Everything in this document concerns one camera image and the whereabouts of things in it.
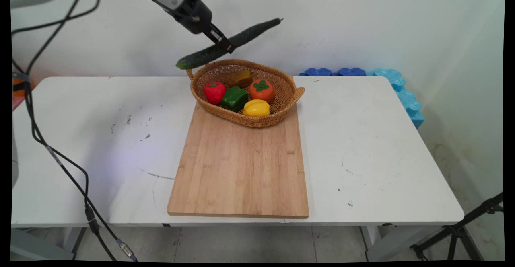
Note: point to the woven wicker basket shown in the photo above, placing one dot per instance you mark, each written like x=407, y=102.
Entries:
x=257, y=122

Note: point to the red toy strawberry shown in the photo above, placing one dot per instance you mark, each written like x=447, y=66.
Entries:
x=214, y=93

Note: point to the brown toy potato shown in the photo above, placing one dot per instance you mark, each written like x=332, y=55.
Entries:
x=240, y=79

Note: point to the orange object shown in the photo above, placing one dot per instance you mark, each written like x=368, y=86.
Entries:
x=17, y=90

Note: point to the orange toy persimmon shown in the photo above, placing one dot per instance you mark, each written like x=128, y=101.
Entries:
x=262, y=93

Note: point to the dark blue foam tile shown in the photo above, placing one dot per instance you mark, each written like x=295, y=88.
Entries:
x=318, y=72
x=352, y=71

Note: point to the black tripod stand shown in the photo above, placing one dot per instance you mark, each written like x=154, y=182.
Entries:
x=456, y=231

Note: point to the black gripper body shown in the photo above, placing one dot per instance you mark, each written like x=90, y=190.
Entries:
x=195, y=15

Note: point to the yellow toy bell pepper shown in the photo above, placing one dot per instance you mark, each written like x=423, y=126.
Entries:
x=256, y=108

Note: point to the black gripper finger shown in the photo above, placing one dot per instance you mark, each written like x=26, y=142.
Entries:
x=219, y=35
x=226, y=48

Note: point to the white table leg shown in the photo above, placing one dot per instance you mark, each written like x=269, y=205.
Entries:
x=382, y=245
x=36, y=247

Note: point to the bamboo cutting board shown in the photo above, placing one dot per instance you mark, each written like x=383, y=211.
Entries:
x=241, y=170

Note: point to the green toy bell pepper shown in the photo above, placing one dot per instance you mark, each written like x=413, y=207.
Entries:
x=234, y=99

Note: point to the dark green cucumber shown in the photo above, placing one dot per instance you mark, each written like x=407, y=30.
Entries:
x=249, y=33

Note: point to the light blue foam tile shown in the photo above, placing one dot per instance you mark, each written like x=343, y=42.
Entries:
x=406, y=100

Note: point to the pink object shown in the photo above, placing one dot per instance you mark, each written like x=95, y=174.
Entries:
x=17, y=103

